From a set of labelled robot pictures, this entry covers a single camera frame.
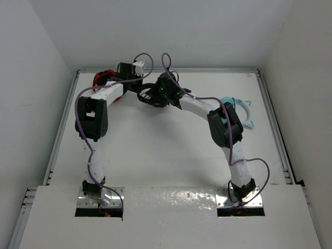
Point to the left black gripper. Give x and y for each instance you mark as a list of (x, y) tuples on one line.
[(135, 90)]

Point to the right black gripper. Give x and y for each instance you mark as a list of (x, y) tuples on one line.
[(159, 82)]

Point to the black wired headphones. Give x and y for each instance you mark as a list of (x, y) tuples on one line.
[(149, 94)]

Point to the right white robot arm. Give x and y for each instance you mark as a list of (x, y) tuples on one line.
[(225, 128)]

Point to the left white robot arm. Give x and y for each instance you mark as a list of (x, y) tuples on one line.
[(93, 123)]

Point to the red headphones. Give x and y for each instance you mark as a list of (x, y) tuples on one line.
[(111, 93)]

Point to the teal cat ear headphones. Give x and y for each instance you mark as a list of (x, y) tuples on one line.
[(243, 110)]

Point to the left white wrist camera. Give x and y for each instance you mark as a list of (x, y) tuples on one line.
[(138, 68)]

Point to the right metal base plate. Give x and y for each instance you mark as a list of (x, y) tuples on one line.
[(225, 198)]

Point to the metal base plate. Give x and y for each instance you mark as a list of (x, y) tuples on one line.
[(108, 199), (225, 198)]

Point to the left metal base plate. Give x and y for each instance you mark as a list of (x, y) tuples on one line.
[(108, 199)]

